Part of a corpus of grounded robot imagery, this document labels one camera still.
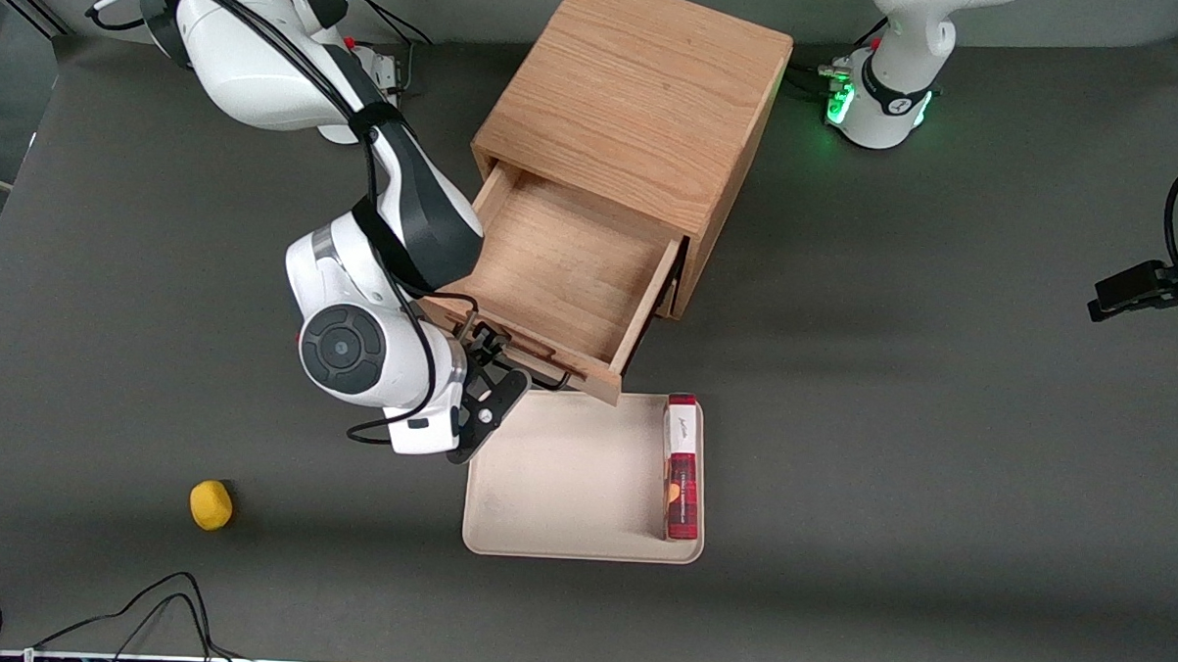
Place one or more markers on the wooden drawer cabinet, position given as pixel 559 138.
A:
pixel 647 78

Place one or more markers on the red snack box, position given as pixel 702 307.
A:
pixel 682 491

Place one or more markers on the yellow lemon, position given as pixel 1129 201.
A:
pixel 211 505

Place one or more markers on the beige plastic tray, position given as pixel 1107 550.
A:
pixel 564 477

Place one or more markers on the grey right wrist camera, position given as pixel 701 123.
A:
pixel 428 443

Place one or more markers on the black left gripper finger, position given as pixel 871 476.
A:
pixel 1129 307
pixel 1139 282

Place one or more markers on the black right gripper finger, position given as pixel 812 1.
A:
pixel 484 337
pixel 503 353

